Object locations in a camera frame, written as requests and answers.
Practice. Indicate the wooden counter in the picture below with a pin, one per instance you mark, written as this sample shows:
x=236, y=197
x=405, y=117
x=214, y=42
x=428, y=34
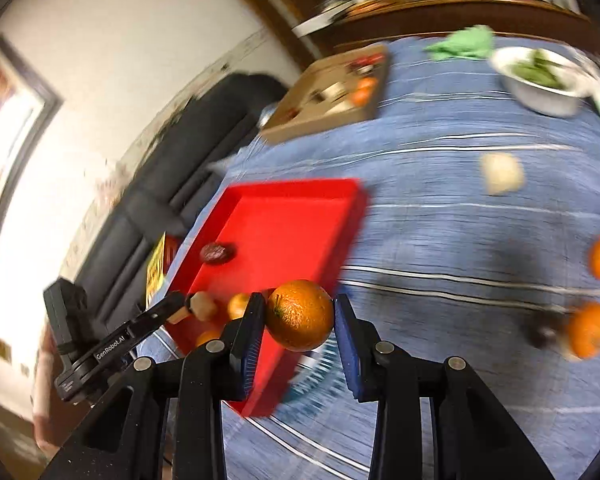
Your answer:
x=480, y=20

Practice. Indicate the green cloth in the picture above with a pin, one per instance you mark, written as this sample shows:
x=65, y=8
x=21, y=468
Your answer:
x=462, y=42

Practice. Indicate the green leafy vegetable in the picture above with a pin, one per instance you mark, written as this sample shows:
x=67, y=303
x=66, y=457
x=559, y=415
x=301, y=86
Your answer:
x=537, y=70

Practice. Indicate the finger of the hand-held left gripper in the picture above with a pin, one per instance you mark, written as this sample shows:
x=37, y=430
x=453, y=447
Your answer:
x=160, y=312

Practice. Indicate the white sugarcane piece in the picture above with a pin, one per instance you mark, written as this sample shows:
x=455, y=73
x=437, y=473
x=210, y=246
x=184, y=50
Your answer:
x=501, y=172
x=202, y=306

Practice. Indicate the cardboard box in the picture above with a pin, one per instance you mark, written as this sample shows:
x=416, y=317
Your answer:
x=320, y=121

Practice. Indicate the small mandarin orange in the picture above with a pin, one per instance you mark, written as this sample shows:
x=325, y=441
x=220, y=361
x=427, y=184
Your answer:
x=239, y=305

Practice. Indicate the dark purple passion fruit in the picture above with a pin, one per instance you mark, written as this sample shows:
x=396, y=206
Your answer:
x=542, y=336

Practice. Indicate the red tray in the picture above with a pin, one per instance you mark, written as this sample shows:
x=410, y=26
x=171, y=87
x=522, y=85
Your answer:
x=280, y=230

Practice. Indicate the black sofa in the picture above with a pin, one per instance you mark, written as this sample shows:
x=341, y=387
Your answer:
x=180, y=160

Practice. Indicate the red date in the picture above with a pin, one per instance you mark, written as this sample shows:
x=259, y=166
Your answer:
x=217, y=252

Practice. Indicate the white bowl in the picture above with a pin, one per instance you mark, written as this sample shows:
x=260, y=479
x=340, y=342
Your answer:
x=545, y=97

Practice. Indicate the framed wall picture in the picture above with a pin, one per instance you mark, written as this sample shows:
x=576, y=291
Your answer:
x=10, y=160

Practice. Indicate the person's left forearm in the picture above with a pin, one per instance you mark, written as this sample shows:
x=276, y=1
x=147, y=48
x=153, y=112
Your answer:
x=47, y=410

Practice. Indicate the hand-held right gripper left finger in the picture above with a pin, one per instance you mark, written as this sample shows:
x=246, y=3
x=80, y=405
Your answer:
x=250, y=340

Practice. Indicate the blue plaid tablecloth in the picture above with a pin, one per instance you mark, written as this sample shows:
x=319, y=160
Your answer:
x=455, y=285

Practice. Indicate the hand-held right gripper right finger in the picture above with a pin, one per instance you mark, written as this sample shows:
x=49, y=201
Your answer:
x=347, y=345

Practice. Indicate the yellow red packet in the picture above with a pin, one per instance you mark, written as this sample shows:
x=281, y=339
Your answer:
x=156, y=270

